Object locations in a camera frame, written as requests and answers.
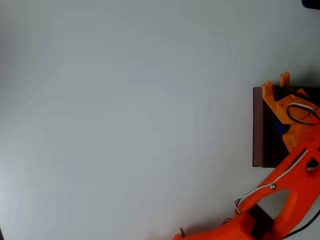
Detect blue toy brick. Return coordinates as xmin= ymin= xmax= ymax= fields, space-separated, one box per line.
xmin=274 ymin=119 xmax=290 ymax=137

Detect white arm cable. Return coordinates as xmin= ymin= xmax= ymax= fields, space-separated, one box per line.
xmin=233 ymin=149 xmax=309 ymax=216

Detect dark brown box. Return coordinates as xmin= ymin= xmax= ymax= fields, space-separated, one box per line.
xmin=252 ymin=86 xmax=320 ymax=168

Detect thin black cable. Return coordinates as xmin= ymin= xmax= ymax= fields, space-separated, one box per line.
xmin=282 ymin=209 xmax=320 ymax=240

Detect black object at corner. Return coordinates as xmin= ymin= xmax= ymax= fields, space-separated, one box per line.
xmin=301 ymin=0 xmax=320 ymax=10

